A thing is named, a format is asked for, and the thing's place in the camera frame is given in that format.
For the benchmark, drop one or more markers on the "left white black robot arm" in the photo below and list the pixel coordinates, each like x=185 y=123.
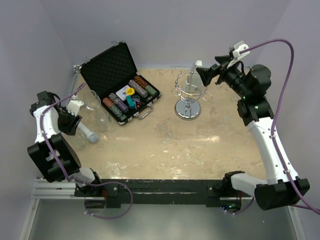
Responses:
x=51 y=153

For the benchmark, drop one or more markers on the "white playing card box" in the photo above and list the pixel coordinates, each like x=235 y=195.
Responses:
x=122 y=92

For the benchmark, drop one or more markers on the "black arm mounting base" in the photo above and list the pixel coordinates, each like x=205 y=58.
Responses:
x=116 y=192

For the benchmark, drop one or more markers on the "grey purple chip stack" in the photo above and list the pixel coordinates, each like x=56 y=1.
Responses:
x=138 y=88

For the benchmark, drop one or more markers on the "teal dealer block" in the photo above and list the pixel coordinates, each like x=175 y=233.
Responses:
x=130 y=102

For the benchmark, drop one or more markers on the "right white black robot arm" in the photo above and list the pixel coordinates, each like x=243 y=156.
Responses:
x=282 y=186

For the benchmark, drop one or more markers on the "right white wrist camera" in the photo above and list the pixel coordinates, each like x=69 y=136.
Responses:
x=237 y=52

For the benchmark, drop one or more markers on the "yellow big blind button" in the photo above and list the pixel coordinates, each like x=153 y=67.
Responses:
x=130 y=91

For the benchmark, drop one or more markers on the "red brown chip stack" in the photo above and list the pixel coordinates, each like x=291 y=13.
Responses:
x=108 y=103

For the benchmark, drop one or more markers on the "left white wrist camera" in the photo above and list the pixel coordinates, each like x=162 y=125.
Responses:
x=74 y=105

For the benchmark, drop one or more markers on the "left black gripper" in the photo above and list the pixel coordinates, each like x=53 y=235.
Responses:
x=68 y=128

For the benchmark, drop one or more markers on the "chrome wine glass rack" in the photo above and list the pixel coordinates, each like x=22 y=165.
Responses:
x=187 y=107

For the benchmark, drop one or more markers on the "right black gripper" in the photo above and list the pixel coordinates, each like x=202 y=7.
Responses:
x=207 y=74

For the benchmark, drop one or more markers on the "purple white chip stack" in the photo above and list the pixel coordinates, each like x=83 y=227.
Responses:
x=118 y=102

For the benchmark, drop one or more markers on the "white grey handheld tool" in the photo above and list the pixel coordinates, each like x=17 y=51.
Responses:
x=88 y=133

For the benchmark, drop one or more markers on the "dark green chip stack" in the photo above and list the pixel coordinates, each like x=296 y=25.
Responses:
x=117 y=112

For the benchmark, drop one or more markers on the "clear dealer button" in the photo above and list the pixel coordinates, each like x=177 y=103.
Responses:
x=136 y=98

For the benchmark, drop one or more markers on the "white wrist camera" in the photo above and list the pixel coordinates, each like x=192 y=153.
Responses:
x=237 y=52
x=74 y=105

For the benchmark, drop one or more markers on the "black poker chip case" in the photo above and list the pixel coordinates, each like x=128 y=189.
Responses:
x=110 y=71

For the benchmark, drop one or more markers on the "brown orange chip stack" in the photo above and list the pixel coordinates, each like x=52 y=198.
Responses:
x=142 y=83

